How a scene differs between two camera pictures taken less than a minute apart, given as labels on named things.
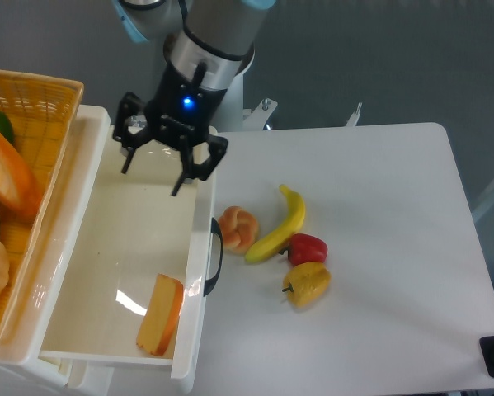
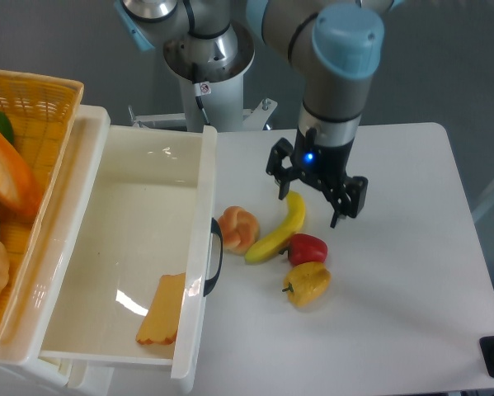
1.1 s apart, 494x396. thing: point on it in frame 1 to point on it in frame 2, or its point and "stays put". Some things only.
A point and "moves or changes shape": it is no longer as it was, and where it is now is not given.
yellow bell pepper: [306, 282] stays put
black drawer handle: [215, 229] stays put
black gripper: [178, 104] to [325, 167]
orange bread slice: [160, 315] moves or changes shape
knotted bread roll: [238, 229] stays put
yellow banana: [278, 242] stays put
